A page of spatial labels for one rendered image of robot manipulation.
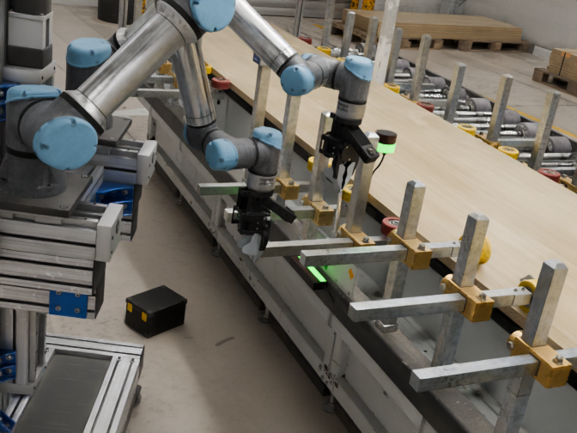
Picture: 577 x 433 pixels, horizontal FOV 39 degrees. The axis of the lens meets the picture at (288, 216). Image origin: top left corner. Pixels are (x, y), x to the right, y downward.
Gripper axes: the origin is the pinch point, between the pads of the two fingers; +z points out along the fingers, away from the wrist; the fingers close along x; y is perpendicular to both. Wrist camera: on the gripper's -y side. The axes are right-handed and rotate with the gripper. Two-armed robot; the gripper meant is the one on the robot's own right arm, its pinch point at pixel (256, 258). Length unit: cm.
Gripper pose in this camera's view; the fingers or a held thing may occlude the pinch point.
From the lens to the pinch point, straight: 217.0
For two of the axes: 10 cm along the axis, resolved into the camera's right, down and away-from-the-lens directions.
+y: -9.0, 0.2, -4.3
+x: 4.0, 4.0, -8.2
